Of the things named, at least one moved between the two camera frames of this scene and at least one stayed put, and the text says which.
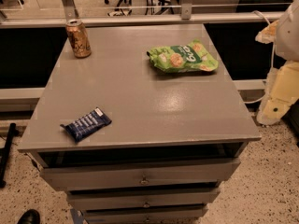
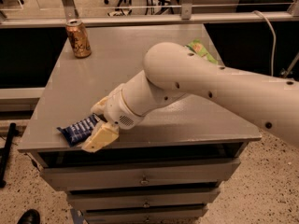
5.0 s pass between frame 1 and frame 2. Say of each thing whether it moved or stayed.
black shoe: stayed
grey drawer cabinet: stayed
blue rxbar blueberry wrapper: moved
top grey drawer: stayed
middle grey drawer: stayed
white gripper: moved
